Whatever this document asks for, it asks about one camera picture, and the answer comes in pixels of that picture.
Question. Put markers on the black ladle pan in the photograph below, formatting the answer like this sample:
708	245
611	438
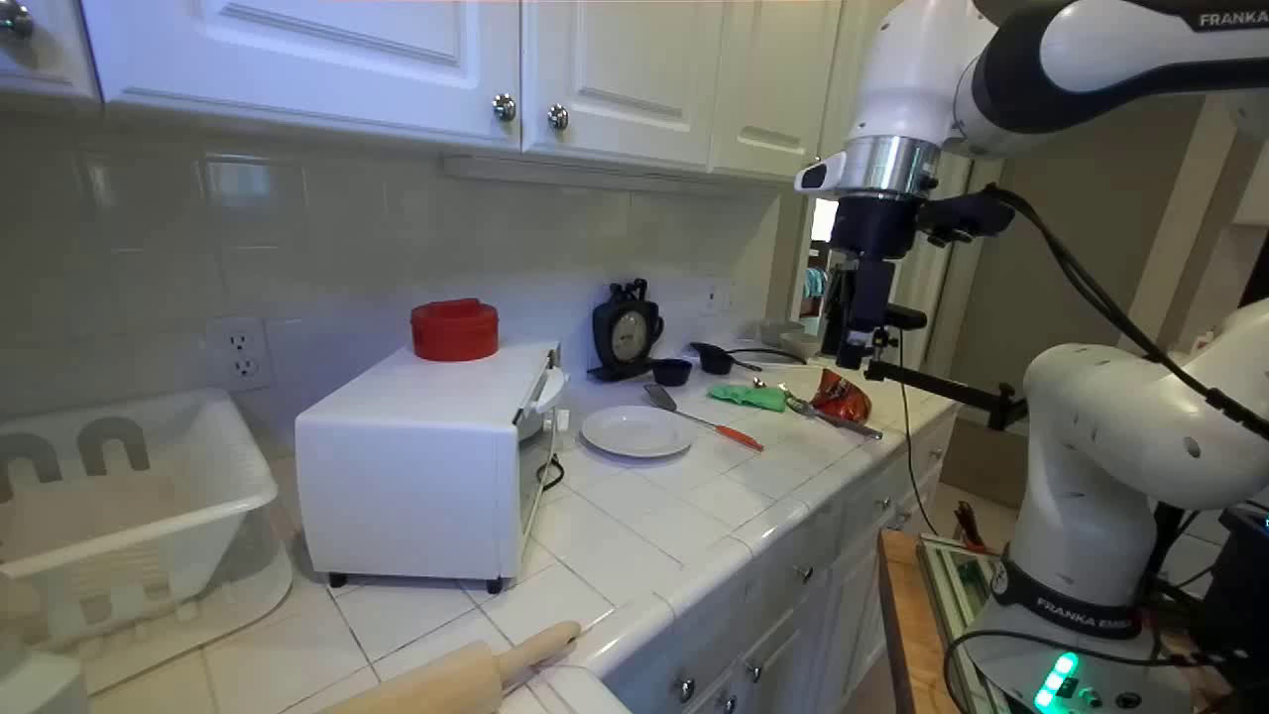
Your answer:
721	360

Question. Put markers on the red crumpled bag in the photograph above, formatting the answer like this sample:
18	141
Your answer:
844	401

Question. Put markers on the small black bowl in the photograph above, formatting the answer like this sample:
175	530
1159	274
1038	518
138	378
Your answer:
674	371

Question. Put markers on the white dish rack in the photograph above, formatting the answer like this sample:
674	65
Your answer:
120	513

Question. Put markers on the white upper cabinets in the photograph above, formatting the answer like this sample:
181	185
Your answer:
745	87

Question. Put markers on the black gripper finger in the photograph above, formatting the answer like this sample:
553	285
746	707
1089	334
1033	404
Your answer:
847	356
876	352

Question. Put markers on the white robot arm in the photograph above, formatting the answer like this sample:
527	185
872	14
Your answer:
1112	431

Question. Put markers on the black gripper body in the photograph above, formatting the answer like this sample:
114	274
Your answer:
872	235

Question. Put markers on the green utensil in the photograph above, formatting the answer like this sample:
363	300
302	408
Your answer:
746	397

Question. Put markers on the white toaster oven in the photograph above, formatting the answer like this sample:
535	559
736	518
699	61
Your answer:
430	468

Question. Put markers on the red round container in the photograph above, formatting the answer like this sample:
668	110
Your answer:
455	332

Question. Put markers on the white wall outlet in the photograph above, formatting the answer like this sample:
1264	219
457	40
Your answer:
245	360

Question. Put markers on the white lower cabinet drawers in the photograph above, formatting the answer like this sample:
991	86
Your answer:
791	628

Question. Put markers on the black camera on stand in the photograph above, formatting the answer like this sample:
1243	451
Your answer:
1007	404

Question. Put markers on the orange handled metal spatula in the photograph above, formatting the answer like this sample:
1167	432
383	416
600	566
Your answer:
717	424

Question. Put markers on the white round plate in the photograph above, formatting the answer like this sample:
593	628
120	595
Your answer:
638	432

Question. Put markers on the wooden rolling pin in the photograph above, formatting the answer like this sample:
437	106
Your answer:
471	678

